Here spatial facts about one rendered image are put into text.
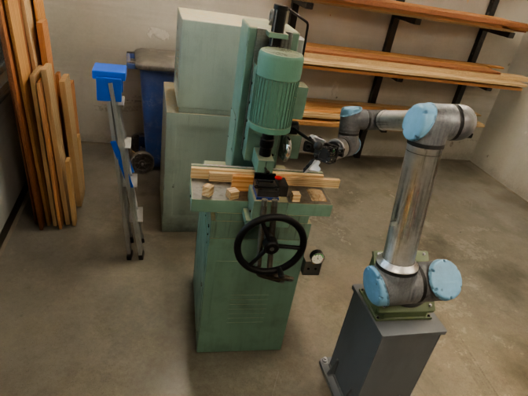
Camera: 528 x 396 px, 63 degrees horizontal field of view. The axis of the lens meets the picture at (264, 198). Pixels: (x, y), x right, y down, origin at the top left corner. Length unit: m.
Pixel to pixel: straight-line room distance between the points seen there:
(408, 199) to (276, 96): 0.62
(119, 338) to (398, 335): 1.36
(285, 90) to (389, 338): 1.06
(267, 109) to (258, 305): 0.95
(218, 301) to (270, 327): 0.33
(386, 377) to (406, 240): 0.77
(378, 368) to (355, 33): 3.22
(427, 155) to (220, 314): 1.23
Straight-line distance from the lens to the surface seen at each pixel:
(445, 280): 1.71
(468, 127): 1.49
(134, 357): 2.32
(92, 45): 4.10
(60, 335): 2.46
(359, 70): 3.99
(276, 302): 2.14
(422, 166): 1.45
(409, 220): 1.51
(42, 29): 3.11
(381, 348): 1.93
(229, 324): 2.20
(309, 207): 1.84
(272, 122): 1.72
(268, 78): 1.67
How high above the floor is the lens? 1.78
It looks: 29 degrees down
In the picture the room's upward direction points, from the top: 10 degrees clockwise
